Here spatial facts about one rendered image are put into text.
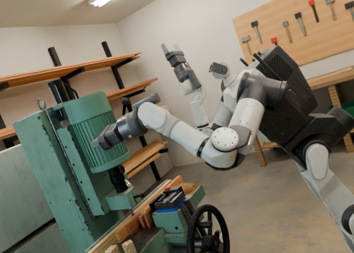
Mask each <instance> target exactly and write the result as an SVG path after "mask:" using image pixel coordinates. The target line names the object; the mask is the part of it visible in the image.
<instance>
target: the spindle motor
mask: <svg viewBox="0 0 354 253"><path fill-rule="evenodd" d="M64 109H65V111H66V114H67V116H68V118H69V120H70V123H71V125H72V127H73V129H74V132H75V134H76V136H77V139H78V141H79V143H80V146H81V148H82V150H83V153H84V155H85V157H86V160H87V162H88V164H89V166H90V169H91V171H92V173H98V172H103V171H106V170H109V169H112V168H114V167H116V166H118V165H120V164H122V163H123V162H125V161H126V160H127V159H129V158H130V157H131V155H130V153H129V151H128V148H127V146H126V143H125V141H124V140H123V141H122V142H121V143H119V144H117V145H114V146H113V148H111V149H109V150H107V151H106V150H103V149H102V148H101V147H100V146H98V147H93V146H92V145H91V142H92V141H93V140H95V139H96V138H98V137H99V135H100V134H101V133H102V131H103V130H104V129H105V127H106V126H107V125H109V124H114V123H116V122H117V121H116V119H115V116H114V114H113V111H112V109H111V106H110V104H109V101H108V99H107V97H106V94H105V92H103V91H98V92H95V93H92V94H89V95H86V96H83V97H81V98H78V99H76V100H73V101H71V102H69V103H66V104H65V105H64Z"/></svg>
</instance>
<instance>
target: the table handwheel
mask: <svg viewBox="0 0 354 253"><path fill-rule="evenodd" d="M204 212H208V221H211V222H212V214H214V216H215V217H216V219H217V220H218V222H219V225H220V228H221V231H222V237H223V253H230V238H229V232H228V228H227V224H226V222H225V219H224V217H223V215H222V214H221V212H220V211H219V210H218V209H217V208H216V207H215V206H213V205H209V204H205V205H201V206H199V207H198V208H197V210H196V211H195V212H194V213H193V215H192V217H191V220H190V222H189V226H188V232H187V239H186V243H171V244H172V247H173V248H187V253H195V248H202V249H201V251H200V252H199V253H205V252H215V253H220V252H219V251H218V247H219V240H218V238H217V237H216V235H212V227H211V228H208V235H204V236H203V238H195V230H196V226H197V223H198V220H199V218H200V217H201V215H202V214H203V213H204Z"/></svg>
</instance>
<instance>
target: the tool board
mask: <svg viewBox="0 0 354 253"><path fill-rule="evenodd" d="M232 23H233V26H234V29H235V31H236V34H237V37H238V40H239V43H240V46H241V49H242V51H243V55H244V58H245V61H246V62H247V63H248V64H250V63H251V62H252V59H255V57H254V56H253V54H254V53H256V54H257V53H258V52H259V51H260V53H262V52H263V51H264V50H266V49H268V48H271V47H274V46H277V45H279V46H280V47H281V48H282V49H283V50H284V51H285V52H286V53H287V54H288V55H289V56H290V57H291V58H292V59H293V60H294V61H295V62H296V63H297V65H298V66H300V65H303V64H306V63H309V62H312V61H316V60H319V59H322V58H324V57H327V56H330V55H334V54H337V53H340V52H343V51H346V50H349V49H352V48H354V0H272V1H270V2H268V3H266V4H264V5H262V6H259V7H257V8H255V9H253V10H251V11H249V12H247V13H244V14H242V15H240V16H238V17H236V18H234V19H232ZM257 55H258V54H257ZM258 56H259V55H258Z"/></svg>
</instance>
